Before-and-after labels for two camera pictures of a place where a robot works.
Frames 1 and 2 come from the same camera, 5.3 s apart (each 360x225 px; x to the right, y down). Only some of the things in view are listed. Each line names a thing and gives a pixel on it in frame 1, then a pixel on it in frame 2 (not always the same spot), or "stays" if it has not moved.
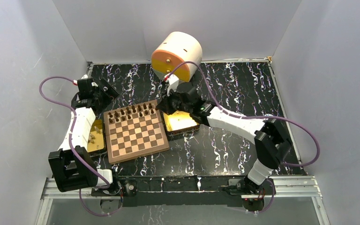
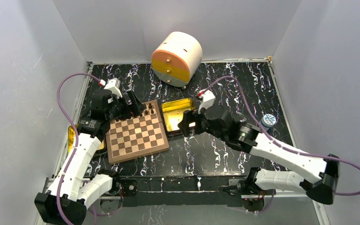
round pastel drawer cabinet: x=177 y=48 stays
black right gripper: x=164 y=105 → x=190 y=116
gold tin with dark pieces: x=179 y=123 stays
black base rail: x=227 y=191 stays
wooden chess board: x=134 y=131 stays
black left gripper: x=110 y=91 → x=137 y=108
